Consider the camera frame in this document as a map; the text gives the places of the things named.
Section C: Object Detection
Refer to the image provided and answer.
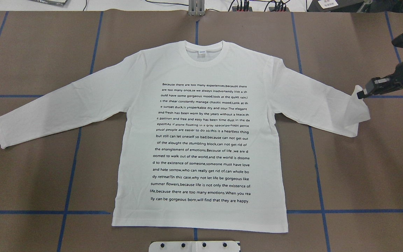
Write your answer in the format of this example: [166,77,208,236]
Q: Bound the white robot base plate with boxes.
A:
[149,240,241,252]

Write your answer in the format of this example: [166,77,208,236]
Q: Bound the white long-sleeve printed shirt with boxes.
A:
[0,41,370,233]

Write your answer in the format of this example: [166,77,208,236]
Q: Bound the blue tape grid lines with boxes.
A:
[0,9,403,252]

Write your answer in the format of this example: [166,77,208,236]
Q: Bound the black power strip right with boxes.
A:
[264,0,289,12]

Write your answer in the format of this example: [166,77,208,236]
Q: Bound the black power strip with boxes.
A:
[264,0,289,12]
[228,0,250,12]

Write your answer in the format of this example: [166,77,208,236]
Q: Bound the grey aluminium post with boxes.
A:
[188,0,206,16]

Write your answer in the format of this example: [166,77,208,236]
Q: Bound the black power strip left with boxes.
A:
[228,0,250,12]

